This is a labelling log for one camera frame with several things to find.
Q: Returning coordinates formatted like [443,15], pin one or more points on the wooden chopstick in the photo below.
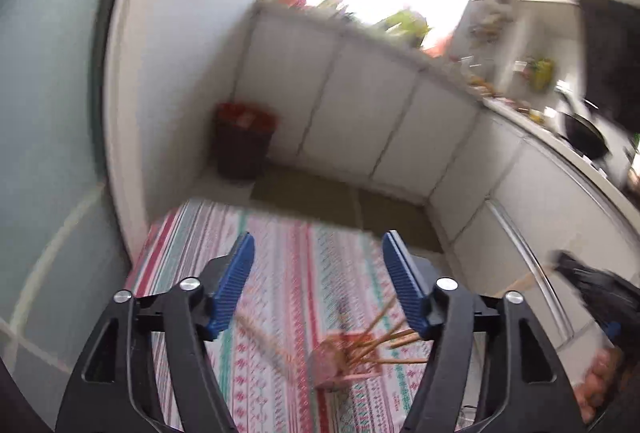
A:
[265,344]
[527,280]

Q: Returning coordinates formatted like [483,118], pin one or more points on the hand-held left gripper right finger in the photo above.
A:
[405,288]

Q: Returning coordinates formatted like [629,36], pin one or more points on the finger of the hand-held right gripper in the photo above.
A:
[590,283]

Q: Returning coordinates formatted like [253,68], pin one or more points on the striped patterned tablecloth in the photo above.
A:
[300,263]

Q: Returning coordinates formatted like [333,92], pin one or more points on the frosted glass door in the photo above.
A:
[45,138]

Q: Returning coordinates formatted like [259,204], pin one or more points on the olive floor mat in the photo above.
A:
[395,220]
[305,195]

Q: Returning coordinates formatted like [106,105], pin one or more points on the person's right hand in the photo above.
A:
[600,378]

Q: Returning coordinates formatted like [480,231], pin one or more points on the pink chopstick box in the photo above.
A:
[335,363]

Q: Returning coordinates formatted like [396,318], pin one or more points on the black wok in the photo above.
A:
[582,133]

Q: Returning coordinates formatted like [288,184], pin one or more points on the yellow-green plastic bag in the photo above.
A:
[405,25]

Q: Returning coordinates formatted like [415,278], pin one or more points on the white kitchen cabinets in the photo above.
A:
[375,113]

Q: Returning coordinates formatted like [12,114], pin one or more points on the bunch of wooden chopsticks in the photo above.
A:
[385,338]

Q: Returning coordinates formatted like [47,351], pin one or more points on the dark trash bin red bag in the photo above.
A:
[242,143]

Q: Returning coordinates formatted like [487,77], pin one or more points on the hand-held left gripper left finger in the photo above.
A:
[232,288]

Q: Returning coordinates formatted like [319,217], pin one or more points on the yellow bottle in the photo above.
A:
[542,73]

